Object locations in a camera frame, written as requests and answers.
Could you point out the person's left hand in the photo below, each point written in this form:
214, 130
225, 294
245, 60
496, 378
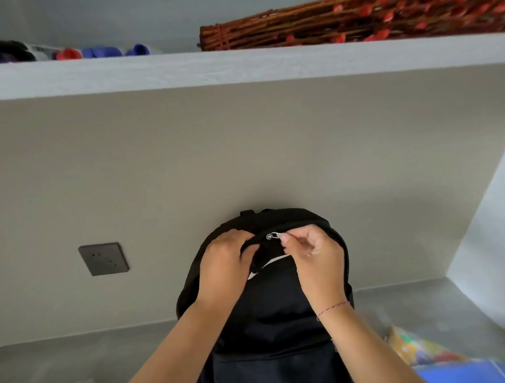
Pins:
221, 273

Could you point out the person's right hand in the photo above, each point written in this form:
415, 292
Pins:
322, 270

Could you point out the person's right thumb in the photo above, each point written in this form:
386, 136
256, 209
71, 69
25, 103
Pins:
289, 243

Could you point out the person's left thumb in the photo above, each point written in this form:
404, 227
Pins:
250, 252

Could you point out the silver zipper pull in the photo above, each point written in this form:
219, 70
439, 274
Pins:
273, 236

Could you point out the black backpack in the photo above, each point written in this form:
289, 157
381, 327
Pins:
275, 325

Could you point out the person's right forearm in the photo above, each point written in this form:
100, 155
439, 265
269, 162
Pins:
367, 349

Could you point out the person's left forearm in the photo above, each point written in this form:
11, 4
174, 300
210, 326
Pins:
169, 359

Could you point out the colourful plastic packet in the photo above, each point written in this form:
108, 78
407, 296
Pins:
418, 346

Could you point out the blue folder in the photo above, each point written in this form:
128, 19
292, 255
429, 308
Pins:
468, 375

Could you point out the bundle of red-bud branches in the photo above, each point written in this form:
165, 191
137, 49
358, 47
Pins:
373, 12

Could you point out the red marker cap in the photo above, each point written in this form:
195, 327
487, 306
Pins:
68, 54

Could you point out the grey wall socket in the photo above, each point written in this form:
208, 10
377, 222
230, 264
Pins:
104, 259

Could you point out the white wall shelf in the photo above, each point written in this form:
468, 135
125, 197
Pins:
243, 65

